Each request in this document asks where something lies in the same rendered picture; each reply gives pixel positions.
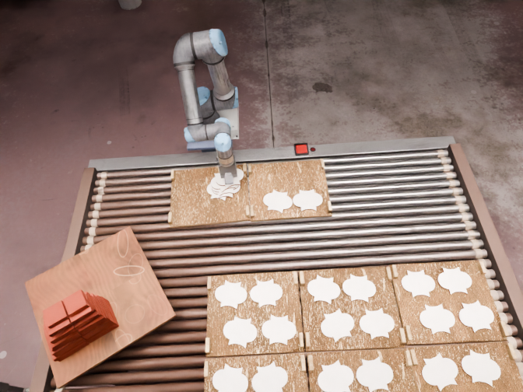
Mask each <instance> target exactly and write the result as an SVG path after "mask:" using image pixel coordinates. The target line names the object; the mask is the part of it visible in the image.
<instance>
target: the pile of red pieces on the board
mask: <svg viewBox="0 0 523 392"><path fill-rule="evenodd" d="M43 314H44V315H43V318H44V325H43V326H44V328H43V329H44V335H45V338H46V340H47V344H48V347H49V349H50V352H51V357H52V359H53V361H59V362H60V361H62V360H63V359H66V358H67V357H69V356H70V355H72V354H74V353H75V352H77V351H78V350H80V349H82V348H84V347H86V346H87V345H89V344H90V343H92V342H93V341H95V340H97V339H98V338H100V337H102V336H104V335H105V334H107V333H108V332H110V331H112V330H113V329H115V328H117V327H119V324H118V322H117V319H116V317H115V315H114V312H113V310H112V308H111V305H110V303H109V301H108V300H107V299H105V298H104V297H102V296H98V295H94V294H93V293H91V294H89V293H88V292H84V291H82V290H81V289H80V290H79V291H77V292H74V293H73V294H71V295H70V296H68V297H66V298H64V299H63V301H59V302H57V303H56V304H54V305H52V306H50V307H48V308H47V309H45V310H43Z"/></svg>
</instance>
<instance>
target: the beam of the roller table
mask: <svg viewBox="0 0 523 392"><path fill-rule="evenodd" d="M449 144H456V143H455V140H454V137H453V136H442V137H430V138H407V139H396V140H383V141H371V142H348V143H336V144H324V145H309V146H308V150H309V155H306V156H295V149H294V146H289V147H277V148H265V149H242V150H233V154H234V155H235V160H236V163H259V162H271V161H283V160H295V159H319V158H331V157H343V156H366V155H378V154H390V153H403V152H425V151H436V150H441V149H442V150H446V149H447V147H448V146H449ZM312 147H314V148H316V150H315V151H314V152H312V151H311V150H310V148H312ZM216 156H217V152H194V153H182V154H170V155H158V156H136V157H123V158H111V159H91V160H90V163H89V166H88V168H89V167H95V168H96V170H97V172H98V173H102V172H116V171H129V170H151V169H164V168H176V167H188V166H211V165H218V163H217V161H216Z"/></svg>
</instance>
